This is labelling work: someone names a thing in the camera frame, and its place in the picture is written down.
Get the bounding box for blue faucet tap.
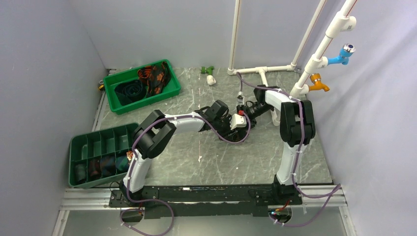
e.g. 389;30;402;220
327;44;356;65

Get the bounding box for brown patterned necktie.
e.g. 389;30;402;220
228;127;249;142

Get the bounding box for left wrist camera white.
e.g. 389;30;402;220
230;110;247;130

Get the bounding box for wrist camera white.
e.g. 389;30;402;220
237;91;244;105
230;110;247;130

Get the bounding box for white pipe fitting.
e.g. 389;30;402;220
207;75;216;86

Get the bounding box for rolled dark red tie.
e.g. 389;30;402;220
88;159;101;180

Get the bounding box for green pipe fitting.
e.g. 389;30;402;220
200;66;214;75

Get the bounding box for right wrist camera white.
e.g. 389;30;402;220
237;91;244;105

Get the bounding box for rolled black tie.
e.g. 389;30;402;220
74;164;87;184

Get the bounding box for rolled colourful floral tie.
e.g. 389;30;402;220
126;150;134;162

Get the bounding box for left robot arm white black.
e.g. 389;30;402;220
119;100;256;207

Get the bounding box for rolled navy plaid tie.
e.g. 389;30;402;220
99;156;116;177

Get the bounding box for orange faucet tap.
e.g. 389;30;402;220
309;73;330;92

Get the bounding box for dark teal tie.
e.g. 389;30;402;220
114;80;150;106

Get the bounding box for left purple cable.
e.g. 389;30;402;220
119;112;251;236

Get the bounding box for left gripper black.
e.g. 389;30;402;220
212;116;238;142

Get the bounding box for white pvc pipe frame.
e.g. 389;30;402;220
227;0;357;126

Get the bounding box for green open tray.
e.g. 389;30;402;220
103;59;181;115

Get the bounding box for green compartment organizer tray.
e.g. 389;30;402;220
68;122;139;189

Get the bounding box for rolled dark green tie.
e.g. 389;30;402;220
116;155;130;173

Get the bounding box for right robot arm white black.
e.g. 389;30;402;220
242;85;316;204

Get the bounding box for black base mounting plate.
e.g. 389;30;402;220
109;183;302;219

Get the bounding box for orange black tie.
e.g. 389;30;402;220
137;61;172;97

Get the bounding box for aluminium rail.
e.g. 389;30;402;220
60;187;348;210

